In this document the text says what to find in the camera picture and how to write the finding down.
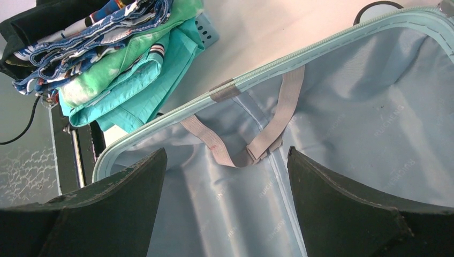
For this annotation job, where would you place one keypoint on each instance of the light blue perforated plastic basket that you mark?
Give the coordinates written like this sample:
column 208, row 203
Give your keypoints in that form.
column 206, row 30

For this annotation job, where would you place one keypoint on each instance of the teal garment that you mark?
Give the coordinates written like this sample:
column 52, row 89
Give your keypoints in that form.
column 136, row 97

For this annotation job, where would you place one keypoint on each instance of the green white patterned cloth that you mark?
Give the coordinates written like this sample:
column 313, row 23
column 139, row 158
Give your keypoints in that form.
column 95, row 80

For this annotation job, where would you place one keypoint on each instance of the dark blue patterned clothing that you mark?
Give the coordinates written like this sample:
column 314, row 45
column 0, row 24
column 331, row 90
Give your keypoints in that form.
column 74, row 49

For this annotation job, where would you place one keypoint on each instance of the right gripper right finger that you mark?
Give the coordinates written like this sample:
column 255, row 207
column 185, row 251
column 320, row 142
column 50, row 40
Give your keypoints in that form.
column 339, row 216

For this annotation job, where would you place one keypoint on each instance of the light blue hard-shell suitcase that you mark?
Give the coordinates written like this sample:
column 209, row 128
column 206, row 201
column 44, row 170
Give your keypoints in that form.
column 373, row 103

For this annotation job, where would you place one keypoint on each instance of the black garment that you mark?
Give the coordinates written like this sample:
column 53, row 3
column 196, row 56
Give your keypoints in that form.
column 46, row 18

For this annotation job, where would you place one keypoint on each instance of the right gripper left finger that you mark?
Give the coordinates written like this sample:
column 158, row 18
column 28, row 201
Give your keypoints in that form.
column 114, row 216

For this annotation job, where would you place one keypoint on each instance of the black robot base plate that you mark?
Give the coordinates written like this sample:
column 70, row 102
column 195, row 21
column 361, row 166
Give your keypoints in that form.
column 77, row 150

